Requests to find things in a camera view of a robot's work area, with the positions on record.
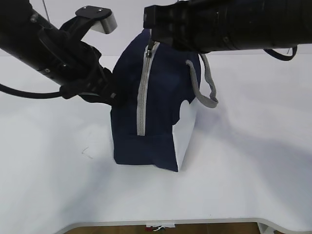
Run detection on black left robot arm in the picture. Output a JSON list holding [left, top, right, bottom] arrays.
[[0, 0, 126, 106]]

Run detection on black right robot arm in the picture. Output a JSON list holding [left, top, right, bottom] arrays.
[[143, 0, 312, 54]]

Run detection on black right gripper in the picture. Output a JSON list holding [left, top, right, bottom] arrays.
[[143, 1, 202, 53]]

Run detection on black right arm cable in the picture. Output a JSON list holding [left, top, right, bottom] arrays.
[[263, 45, 298, 61]]

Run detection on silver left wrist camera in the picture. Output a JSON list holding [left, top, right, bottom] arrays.
[[69, 6, 117, 42]]

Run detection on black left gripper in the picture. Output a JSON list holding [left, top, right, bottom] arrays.
[[59, 46, 127, 107]]

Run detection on white tag under table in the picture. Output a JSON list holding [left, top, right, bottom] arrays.
[[145, 223, 176, 232]]

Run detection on navy blue lunch bag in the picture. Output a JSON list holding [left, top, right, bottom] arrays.
[[111, 29, 218, 172]]

